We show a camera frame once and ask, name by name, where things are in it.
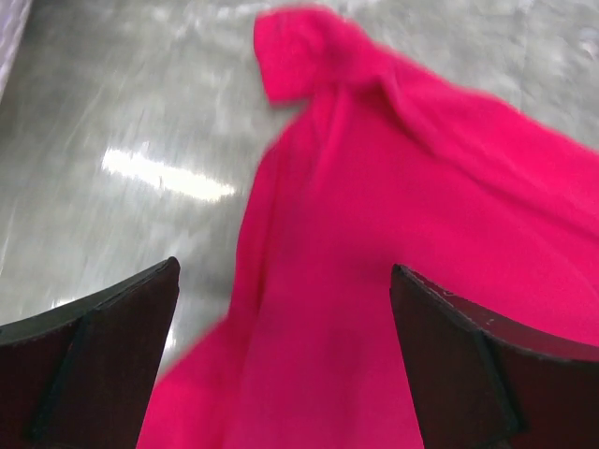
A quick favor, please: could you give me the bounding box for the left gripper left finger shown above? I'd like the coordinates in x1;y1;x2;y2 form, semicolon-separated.
1;257;181;448

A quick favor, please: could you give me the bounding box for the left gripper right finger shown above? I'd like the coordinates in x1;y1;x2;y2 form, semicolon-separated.
390;266;598;449

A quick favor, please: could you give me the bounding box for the red t shirt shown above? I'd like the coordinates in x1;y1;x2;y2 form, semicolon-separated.
139;7;598;448

